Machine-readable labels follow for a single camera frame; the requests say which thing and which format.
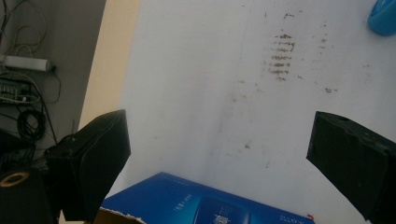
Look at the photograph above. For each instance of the white table mat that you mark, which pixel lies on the white table mat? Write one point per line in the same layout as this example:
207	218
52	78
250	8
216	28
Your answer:
202	77

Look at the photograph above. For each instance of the light blue plastic object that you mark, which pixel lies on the light blue plastic object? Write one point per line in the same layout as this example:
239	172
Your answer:
384	18

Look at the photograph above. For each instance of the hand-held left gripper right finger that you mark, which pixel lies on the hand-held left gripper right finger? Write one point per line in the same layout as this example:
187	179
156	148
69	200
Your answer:
355	161

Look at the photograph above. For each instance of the blue cardboard box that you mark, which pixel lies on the blue cardboard box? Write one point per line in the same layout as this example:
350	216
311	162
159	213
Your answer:
162	199

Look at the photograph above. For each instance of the white power strip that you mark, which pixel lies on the white power strip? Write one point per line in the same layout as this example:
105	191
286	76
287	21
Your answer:
25	63

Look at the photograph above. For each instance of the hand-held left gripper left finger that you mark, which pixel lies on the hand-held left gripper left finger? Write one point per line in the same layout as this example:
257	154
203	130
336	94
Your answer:
90	168

